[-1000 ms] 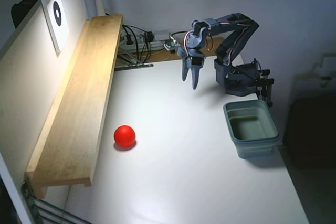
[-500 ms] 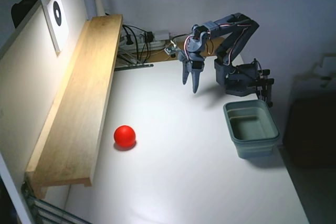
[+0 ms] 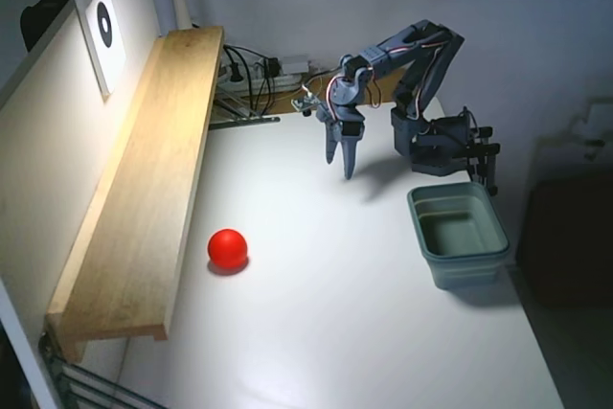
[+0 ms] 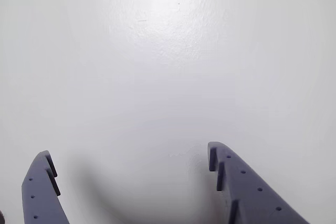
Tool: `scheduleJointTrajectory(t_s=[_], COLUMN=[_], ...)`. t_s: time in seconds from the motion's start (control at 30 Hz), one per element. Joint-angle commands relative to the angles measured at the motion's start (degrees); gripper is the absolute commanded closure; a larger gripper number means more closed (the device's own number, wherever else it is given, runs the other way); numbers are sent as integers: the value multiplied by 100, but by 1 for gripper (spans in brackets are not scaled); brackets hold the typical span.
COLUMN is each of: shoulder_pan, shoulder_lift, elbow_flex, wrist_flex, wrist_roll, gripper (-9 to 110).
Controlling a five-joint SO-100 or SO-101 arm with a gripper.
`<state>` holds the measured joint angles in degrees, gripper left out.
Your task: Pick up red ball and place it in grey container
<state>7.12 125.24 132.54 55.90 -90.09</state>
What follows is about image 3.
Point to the blue-grey gripper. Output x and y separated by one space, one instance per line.
346 132

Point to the red ball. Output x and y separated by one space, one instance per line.
227 248

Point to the blue-grey robot arm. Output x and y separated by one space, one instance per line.
431 74

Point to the grey plastic container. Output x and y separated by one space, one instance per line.
464 270

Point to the white power adapter box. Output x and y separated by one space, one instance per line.
294 64

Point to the black power plug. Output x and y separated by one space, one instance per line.
272 66

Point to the black table clamp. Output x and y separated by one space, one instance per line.
486 160

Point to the long wooden shelf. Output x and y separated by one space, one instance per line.
158 179

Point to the dark metal rack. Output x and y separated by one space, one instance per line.
96 387

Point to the small wrist camera board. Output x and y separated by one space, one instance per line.
304 103

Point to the metal shelf bracket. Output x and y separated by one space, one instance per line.
244 120

